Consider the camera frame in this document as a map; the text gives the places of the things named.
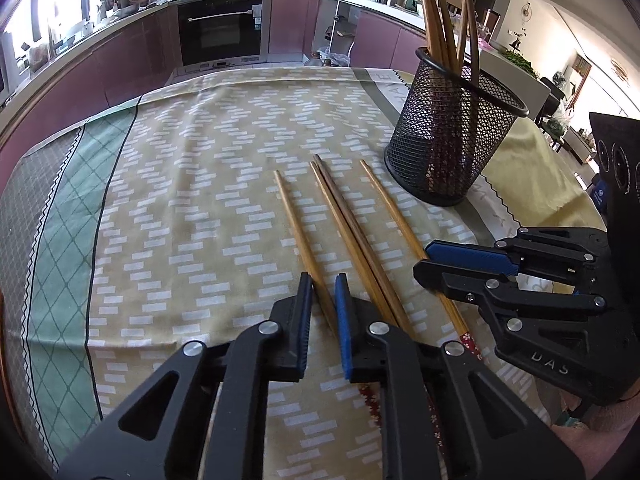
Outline yellow cloth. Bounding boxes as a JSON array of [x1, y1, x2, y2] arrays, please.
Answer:
[[470, 112, 608, 233]]

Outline bundle of wooden chopsticks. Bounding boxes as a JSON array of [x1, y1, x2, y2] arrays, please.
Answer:
[[412, 0, 485, 111]]

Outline pink base cabinets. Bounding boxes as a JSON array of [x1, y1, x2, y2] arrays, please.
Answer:
[[350, 10, 436, 68], [0, 2, 181, 171]]

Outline wooden chopstick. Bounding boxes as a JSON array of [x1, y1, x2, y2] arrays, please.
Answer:
[[359, 159, 482, 361], [273, 170, 342, 333], [313, 154, 416, 336], [309, 160, 401, 328]]

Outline person's right hand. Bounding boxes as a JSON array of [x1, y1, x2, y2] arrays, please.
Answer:
[[555, 394, 640, 431]]

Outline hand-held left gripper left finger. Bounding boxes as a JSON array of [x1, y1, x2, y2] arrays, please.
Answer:
[[59, 271, 315, 480]]

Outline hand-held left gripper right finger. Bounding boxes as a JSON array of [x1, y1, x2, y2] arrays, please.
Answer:
[[334, 273, 586, 480]]

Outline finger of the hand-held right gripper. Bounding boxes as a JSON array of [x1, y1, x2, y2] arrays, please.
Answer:
[[425, 237, 598, 281], [413, 260, 607, 331]]

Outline black mesh utensil holder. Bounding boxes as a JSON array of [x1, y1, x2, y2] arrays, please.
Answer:
[[384, 46, 530, 207]]

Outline patterned tablecloth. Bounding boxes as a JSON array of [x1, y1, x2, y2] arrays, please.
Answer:
[[0, 66, 531, 480]]

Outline green vegetables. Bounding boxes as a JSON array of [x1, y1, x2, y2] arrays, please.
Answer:
[[501, 46, 540, 79]]

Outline black built-in oven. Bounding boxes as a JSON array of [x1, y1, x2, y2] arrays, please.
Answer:
[[176, 0, 273, 68]]

